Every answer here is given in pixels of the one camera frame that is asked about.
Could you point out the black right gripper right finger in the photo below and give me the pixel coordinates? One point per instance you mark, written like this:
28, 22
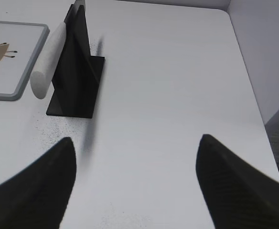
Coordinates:
237, 195

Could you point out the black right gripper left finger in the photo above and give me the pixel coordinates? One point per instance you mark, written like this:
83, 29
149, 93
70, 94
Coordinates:
37, 197

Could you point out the black knife stand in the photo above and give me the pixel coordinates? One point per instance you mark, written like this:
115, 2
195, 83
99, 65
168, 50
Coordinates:
77, 76

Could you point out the grey-rimmed deer cutting board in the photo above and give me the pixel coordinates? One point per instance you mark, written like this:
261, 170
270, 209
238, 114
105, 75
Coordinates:
20, 45

